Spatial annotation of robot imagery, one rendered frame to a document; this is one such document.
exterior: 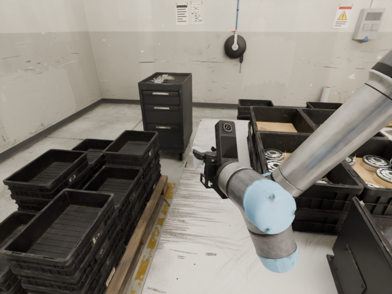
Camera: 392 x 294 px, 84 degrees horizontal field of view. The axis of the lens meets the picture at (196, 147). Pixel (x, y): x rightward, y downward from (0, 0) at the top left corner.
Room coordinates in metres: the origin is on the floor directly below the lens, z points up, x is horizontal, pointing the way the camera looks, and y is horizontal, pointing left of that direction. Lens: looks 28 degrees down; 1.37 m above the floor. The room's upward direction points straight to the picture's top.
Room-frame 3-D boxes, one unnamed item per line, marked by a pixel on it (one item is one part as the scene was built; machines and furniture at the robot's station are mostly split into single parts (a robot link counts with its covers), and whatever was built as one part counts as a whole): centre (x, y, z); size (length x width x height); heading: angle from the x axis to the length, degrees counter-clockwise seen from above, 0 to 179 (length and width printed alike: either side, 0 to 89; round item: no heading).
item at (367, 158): (0.81, -0.79, 0.86); 0.10 x 0.10 x 0.01
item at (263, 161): (0.76, -0.41, 0.92); 0.40 x 0.30 x 0.02; 172
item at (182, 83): (2.46, 0.31, 0.45); 0.60 x 0.45 x 0.90; 172
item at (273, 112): (1.15, -0.47, 0.87); 0.40 x 0.30 x 0.11; 172
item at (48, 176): (1.19, 0.95, 0.37); 0.40 x 0.30 x 0.45; 172
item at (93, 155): (1.59, 0.89, 0.31); 0.40 x 0.30 x 0.34; 172
